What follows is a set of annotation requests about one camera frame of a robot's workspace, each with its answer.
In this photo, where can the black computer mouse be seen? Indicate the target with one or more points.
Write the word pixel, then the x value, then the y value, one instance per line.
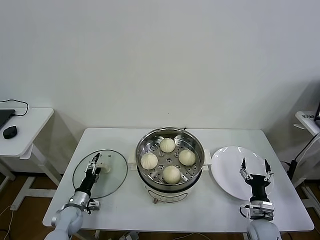
pixel 10 131

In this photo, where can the dark monitor screen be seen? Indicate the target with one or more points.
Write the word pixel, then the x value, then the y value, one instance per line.
pixel 318 112

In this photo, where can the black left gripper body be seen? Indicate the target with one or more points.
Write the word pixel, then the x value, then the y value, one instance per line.
pixel 87 183

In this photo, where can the round glass pot lid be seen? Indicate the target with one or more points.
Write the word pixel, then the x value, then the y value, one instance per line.
pixel 115 172

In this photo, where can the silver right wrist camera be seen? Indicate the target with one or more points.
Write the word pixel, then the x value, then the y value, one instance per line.
pixel 262 209

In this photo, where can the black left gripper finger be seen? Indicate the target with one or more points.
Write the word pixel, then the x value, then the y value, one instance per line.
pixel 98 172
pixel 91 167

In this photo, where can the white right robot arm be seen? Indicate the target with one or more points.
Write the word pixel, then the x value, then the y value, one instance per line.
pixel 262 230

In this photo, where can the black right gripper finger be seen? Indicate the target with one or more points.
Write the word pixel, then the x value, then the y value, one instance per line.
pixel 243 166
pixel 268 170

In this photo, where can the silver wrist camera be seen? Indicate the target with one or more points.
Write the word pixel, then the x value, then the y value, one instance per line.
pixel 96 204
pixel 262 209

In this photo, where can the white oval plate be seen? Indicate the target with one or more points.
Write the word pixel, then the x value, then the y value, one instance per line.
pixel 227 170

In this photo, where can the dark laptop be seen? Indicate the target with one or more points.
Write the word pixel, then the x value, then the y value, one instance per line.
pixel 5 116

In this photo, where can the steel steamer pot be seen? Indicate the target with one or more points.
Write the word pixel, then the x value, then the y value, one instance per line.
pixel 165 196

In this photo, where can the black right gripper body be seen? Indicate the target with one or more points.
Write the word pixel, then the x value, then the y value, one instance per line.
pixel 258 185

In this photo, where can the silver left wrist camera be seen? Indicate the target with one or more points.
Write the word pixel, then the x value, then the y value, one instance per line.
pixel 96 204

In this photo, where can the white side table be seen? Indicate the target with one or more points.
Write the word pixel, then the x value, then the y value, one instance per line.
pixel 35 125

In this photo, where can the perforated steel steamer basket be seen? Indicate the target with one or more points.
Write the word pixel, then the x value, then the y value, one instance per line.
pixel 147 142

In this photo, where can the white steamed baozi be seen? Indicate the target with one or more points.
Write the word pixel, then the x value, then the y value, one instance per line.
pixel 167 145
pixel 187 157
pixel 171 174
pixel 149 160

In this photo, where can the black power adapter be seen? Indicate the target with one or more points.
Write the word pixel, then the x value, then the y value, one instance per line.
pixel 292 169

